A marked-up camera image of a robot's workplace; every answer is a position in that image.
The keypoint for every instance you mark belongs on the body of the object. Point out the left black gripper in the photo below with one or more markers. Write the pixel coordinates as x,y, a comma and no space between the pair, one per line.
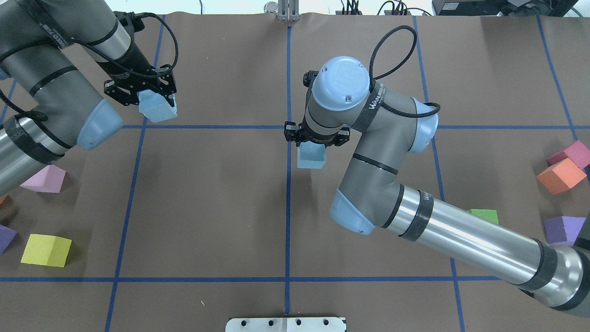
132,59

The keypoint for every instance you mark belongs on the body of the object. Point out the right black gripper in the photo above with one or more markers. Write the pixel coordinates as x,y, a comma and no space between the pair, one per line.
292,133

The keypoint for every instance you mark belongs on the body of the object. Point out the light blue block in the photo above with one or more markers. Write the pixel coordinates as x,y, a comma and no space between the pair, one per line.
311,155
156,107

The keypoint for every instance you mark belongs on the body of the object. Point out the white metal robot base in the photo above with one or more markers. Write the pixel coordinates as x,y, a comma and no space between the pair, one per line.
287,324

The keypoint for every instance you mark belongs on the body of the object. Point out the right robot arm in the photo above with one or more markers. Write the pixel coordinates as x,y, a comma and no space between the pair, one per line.
370,196

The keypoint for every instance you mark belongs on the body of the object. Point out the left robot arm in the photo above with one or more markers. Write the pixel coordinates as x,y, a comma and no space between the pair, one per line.
69,55

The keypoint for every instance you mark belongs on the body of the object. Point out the pink foam block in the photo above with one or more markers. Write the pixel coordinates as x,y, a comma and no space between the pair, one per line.
48,180

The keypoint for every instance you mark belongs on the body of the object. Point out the brown paper table mat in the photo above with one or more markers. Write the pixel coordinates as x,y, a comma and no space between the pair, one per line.
183,225

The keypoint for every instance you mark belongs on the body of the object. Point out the yellow foam block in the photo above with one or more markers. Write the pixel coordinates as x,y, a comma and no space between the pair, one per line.
46,250

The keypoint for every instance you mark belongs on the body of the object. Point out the purple block left side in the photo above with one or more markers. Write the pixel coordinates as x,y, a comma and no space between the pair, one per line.
6,237

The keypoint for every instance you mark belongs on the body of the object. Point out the purple block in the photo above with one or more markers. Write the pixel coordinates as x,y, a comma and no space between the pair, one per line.
563,230
6,237

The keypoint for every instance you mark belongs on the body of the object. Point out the green foam block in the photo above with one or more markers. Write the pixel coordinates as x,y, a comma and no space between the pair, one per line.
490,215

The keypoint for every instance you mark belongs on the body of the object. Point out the black monitor stand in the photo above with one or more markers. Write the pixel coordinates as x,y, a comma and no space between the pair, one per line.
513,8

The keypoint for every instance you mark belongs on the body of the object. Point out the orange block right side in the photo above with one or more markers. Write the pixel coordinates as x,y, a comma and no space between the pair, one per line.
561,177

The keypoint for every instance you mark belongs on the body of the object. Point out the maroon block right side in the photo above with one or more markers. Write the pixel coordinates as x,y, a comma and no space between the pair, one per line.
576,152

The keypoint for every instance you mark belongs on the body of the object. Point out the purple block right side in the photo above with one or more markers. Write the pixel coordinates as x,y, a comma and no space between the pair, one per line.
563,230

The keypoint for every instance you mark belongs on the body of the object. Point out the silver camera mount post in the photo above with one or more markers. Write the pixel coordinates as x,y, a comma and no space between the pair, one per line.
285,10

